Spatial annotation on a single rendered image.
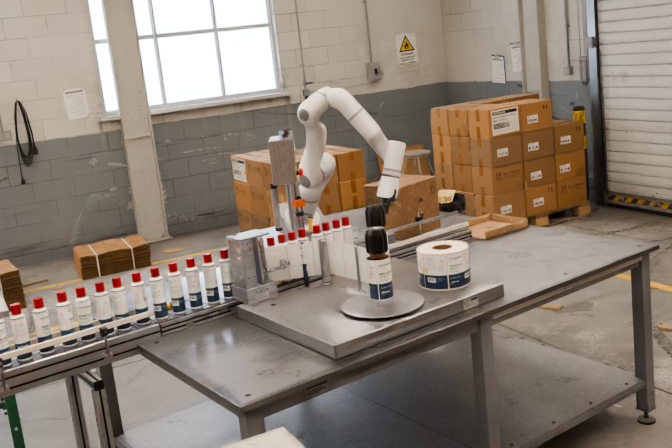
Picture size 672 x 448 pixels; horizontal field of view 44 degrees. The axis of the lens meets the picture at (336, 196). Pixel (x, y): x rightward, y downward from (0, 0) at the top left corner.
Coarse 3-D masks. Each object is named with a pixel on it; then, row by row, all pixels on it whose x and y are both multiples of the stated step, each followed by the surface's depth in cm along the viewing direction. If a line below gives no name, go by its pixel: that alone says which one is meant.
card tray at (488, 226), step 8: (480, 216) 432; (488, 216) 435; (496, 216) 432; (504, 216) 427; (456, 224) 422; (472, 224) 429; (480, 224) 429; (488, 224) 427; (496, 224) 425; (504, 224) 424; (512, 224) 409; (520, 224) 412; (472, 232) 415; (480, 232) 413; (488, 232) 400; (496, 232) 403; (504, 232) 406
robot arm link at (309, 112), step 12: (312, 96) 385; (324, 96) 386; (300, 108) 381; (312, 108) 380; (324, 108) 386; (300, 120) 384; (312, 120) 381; (312, 132) 392; (324, 132) 394; (312, 144) 397; (324, 144) 399; (312, 156) 400; (312, 168) 402; (300, 180) 406; (312, 180) 403
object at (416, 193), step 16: (400, 176) 432; (416, 176) 426; (432, 176) 421; (368, 192) 416; (400, 192) 402; (416, 192) 411; (432, 192) 420; (400, 208) 403; (416, 208) 412; (432, 208) 421; (400, 224) 405; (432, 224) 421; (400, 240) 408
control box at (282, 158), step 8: (280, 136) 356; (288, 136) 353; (272, 144) 343; (280, 144) 343; (288, 144) 343; (272, 152) 344; (280, 152) 344; (288, 152) 344; (272, 160) 344; (280, 160) 345; (288, 160) 345; (272, 168) 345; (280, 168) 345; (288, 168) 345; (296, 168) 357; (272, 176) 346; (280, 176) 346; (288, 176) 346; (296, 176) 348; (280, 184) 346
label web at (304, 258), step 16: (272, 256) 335; (288, 256) 336; (304, 256) 335; (336, 256) 333; (352, 256) 325; (272, 272) 336; (288, 272) 337; (304, 272) 336; (320, 272) 339; (336, 272) 335; (352, 272) 327
